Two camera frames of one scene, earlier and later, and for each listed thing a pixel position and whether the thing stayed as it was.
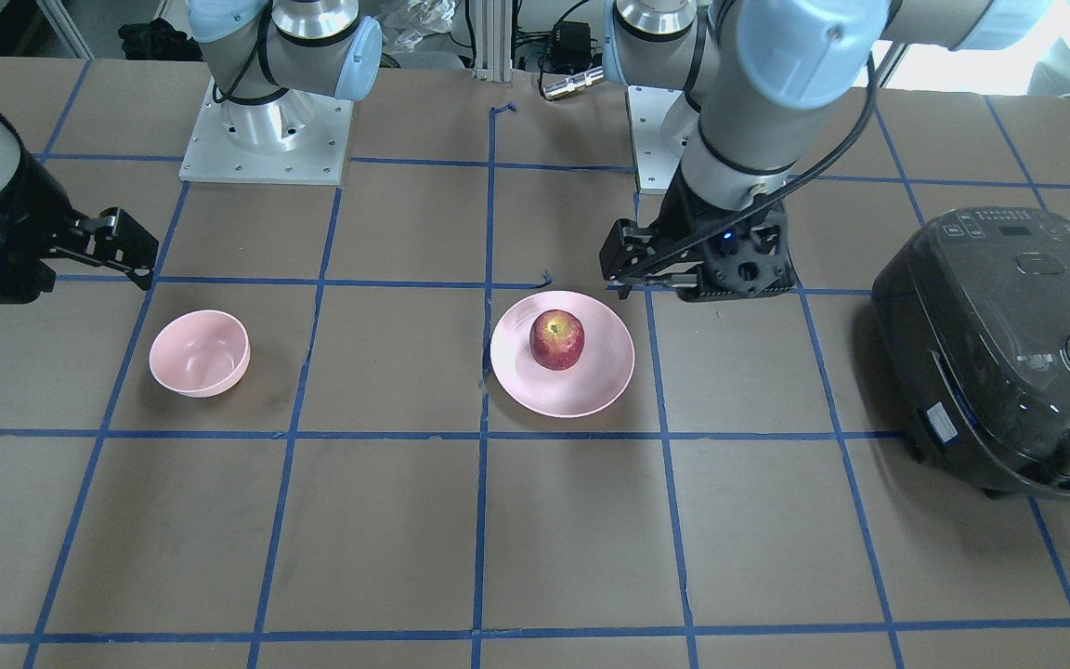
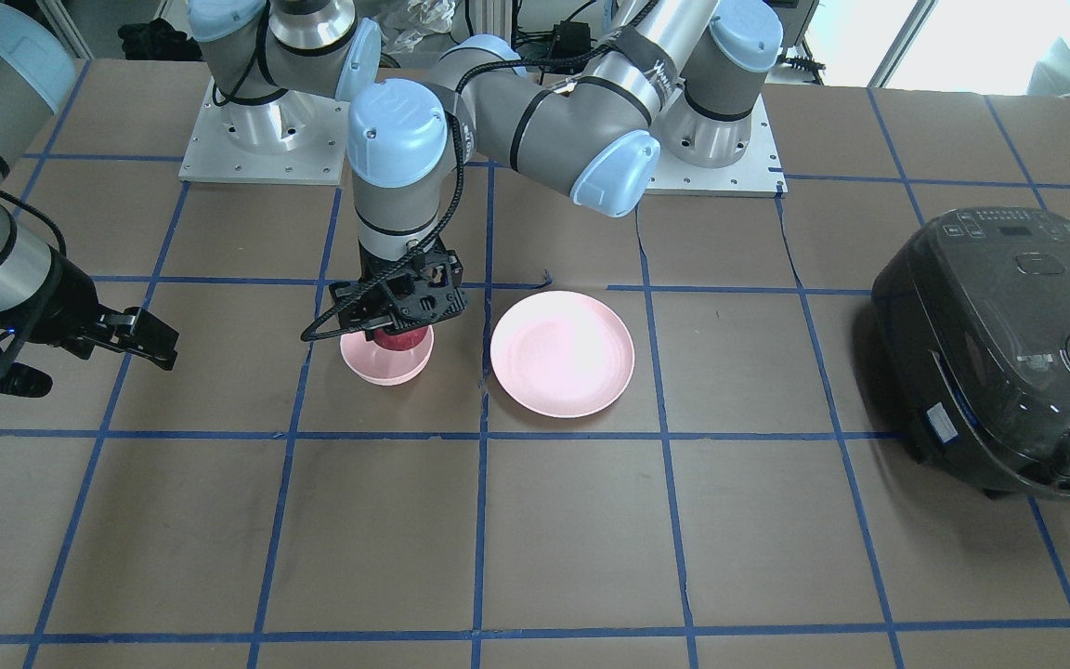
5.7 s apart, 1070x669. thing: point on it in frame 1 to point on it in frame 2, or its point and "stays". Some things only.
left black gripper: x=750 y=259 to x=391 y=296
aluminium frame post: x=493 y=40 stays
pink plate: x=600 y=374 stays
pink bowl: x=200 y=353 to x=384 y=366
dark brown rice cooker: x=1009 y=332 stays
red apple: x=557 y=339 to x=398 y=341
